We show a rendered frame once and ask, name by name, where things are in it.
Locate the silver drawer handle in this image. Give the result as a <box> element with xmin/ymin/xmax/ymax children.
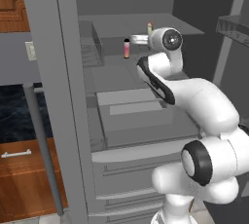
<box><xmin>0</xmin><ymin>148</ymin><xmax>33</xmax><ymax>160</ymax></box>

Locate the grey fridge drawer front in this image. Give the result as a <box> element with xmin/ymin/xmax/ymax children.
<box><xmin>90</xmin><ymin>136</ymin><xmax>196</xmax><ymax>178</ymax></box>

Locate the pink bottle with black cap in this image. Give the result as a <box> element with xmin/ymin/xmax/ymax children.
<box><xmin>123</xmin><ymin>37</ymin><xmax>131</xmax><ymax>59</ymax></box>

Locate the pale bottle with red band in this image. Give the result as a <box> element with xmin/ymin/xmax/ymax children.
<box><xmin>146</xmin><ymin>21</ymin><xmax>154</xmax><ymax>37</ymax></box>

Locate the grey fridge shelf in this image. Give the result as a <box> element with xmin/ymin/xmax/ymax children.
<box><xmin>78</xmin><ymin>13</ymin><xmax>206</xmax><ymax>40</ymax></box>

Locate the white wall socket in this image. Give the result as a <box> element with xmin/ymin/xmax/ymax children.
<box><xmin>24</xmin><ymin>41</ymin><xmax>38</xmax><ymax>62</ymax></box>

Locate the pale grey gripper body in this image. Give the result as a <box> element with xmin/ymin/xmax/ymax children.
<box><xmin>129</xmin><ymin>33</ymin><xmax>151</xmax><ymax>46</ymax></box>

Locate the grey door shelf bin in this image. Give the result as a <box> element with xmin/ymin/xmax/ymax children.
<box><xmin>215</xmin><ymin>14</ymin><xmax>249</xmax><ymax>49</ymax></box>

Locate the brown wooden wall cupboard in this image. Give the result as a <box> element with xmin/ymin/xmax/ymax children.
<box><xmin>0</xmin><ymin>0</ymin><xmax>31</xmax><ymax>34</ymax></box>

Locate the dark grey fridge door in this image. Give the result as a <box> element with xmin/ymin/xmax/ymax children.
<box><xmin>212</xmin><ymin>0</ymin><xmax>249</xmax><ymax>200</ymax></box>

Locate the brown wooden drawer front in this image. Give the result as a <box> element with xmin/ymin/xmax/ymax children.
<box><xmin>0</xmin><ymin>137</ymin><xmax>70</xmax><ymax>224</ymax></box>

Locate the grey fridge door handle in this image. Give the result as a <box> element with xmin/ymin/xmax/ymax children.
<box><xmin>21</xmin><ymin>82</ymin><xmax>68</xmax><ymax>219</ymax></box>

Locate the grey fridge crisper box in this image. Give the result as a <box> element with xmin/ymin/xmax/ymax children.
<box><xmin>95</xmin><ymin>87</ymin><xmax>201</xmax><ymax>151</ymax></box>

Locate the grey wire fridge basket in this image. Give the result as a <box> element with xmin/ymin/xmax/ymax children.
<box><xmin>78</xmin><ymin>19</ymin><xmax>106</xmax><ymax>69</ymax></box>

